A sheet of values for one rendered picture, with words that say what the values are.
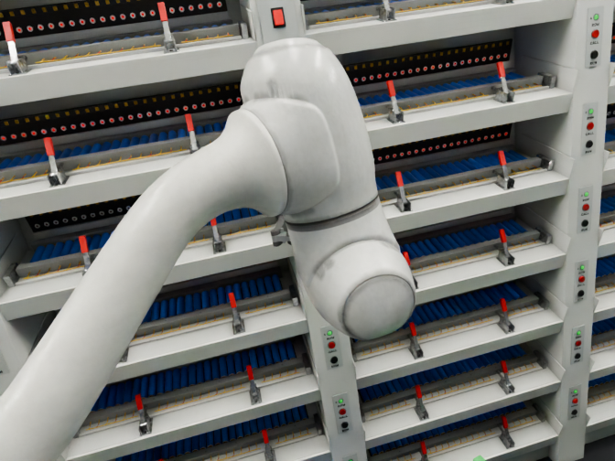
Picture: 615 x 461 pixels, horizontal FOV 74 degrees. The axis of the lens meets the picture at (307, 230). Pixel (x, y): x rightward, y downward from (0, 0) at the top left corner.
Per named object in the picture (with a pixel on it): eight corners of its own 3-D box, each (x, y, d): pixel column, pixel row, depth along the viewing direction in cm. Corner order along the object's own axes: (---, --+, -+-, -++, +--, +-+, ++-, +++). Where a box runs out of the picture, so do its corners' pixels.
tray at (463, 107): (568, 112, 97) (585, 48, 89) (321, 159, 88) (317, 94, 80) (512, 91, 113) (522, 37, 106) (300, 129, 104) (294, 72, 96)
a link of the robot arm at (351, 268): (383, 278, 53) (359, 182, 49) (447, 337, 38) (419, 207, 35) (305, 306, 52) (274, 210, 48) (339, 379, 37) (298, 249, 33)
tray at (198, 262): (295, 255, 92) (290, 219, 87) (6, 321, 83) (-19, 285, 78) (278, 212, 109) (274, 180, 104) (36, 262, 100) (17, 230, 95)
